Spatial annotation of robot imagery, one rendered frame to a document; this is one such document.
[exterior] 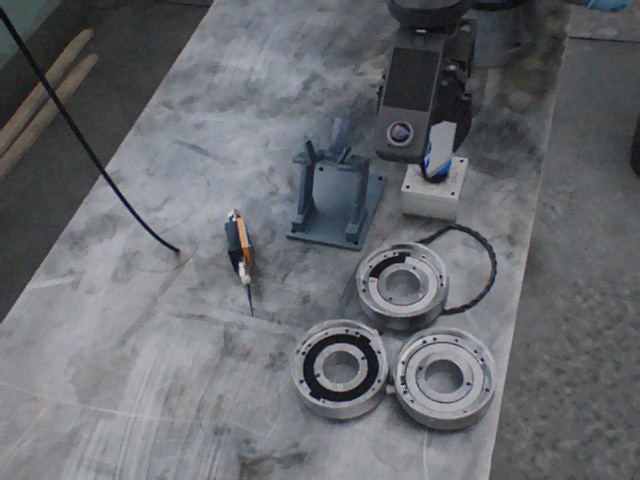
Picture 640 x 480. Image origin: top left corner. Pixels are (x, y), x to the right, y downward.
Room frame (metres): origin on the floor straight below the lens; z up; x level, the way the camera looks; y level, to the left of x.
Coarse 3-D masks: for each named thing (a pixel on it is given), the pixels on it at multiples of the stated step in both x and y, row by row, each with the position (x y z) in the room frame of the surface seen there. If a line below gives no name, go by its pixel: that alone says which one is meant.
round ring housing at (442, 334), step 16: (416, 336) 0.39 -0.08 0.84; (432, 336) 0.39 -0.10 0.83; (448, 336) 0.39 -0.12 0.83; (464, 336) 0.38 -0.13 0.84; (400, 352) 0.37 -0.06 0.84; (416, 352) 0.38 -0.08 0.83; (448, 352) 0.37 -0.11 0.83; (480, 352) 0.36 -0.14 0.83; (400, 368) 0.36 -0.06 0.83; (432, 368) 0.36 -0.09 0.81; (448, 368) 0.36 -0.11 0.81; (464, 368) 0.35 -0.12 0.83; (400, 384) 0.34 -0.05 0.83; (464, 384) 0.33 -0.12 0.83; (496, 384) 0.32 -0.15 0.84; (400, 400) 0.33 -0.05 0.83; (432, 400) 0.32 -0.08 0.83; (448, 400) 0.32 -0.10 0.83; (480, 400) 0.31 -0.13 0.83; (416, 416) 0.31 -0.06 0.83; (432, 416) 0.30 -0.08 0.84; (448, 416) 0.30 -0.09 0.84; (464, 416) 0.29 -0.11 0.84; (480, 416) 0.30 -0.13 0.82
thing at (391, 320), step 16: (368, 256) 0.51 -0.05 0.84; (416, 256) 0.50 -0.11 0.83; (432, 256) 0.49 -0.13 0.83; (368, 272) 0.49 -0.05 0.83; (384, 272) 0.49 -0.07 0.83; (400, 272) 0.49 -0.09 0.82; (416, 272) 0.48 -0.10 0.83; (448, 272) 0.46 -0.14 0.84; (384, 288) 0.47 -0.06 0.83; (448, 288) 0.45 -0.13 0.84; (368, 304) 0.44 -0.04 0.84; (400, 304) 0.44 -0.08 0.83; (432, 304) 0.43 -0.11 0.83; (384, 320) 0.43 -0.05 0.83; (400, 320) 0.42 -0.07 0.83; (416, 320) 0.42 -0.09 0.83; (432, 320) 0.43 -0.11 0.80
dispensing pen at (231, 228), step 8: (232, 216) 0.62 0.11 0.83; (224, 224) 0.60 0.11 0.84; (232, 224) 0.59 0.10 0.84; (232, 232) 0.58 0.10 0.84; (232, 240) 0.57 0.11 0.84; (240, 240) 0.57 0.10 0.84; (232, 248) 0.56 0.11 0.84; (240, 248) 0.55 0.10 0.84; (232, 256) 0.55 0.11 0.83; (240, 256) 0.55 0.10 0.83; (232, 264) 0.55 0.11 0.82; (240, 264) 0.54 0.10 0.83; (248, 264) 0.54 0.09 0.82; (240, 272) 0.53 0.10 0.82; (248, 272) 0.53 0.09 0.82; (248, 280) 0.52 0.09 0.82; (248, 288) 0.51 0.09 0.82; (248, 296) 0.49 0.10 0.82
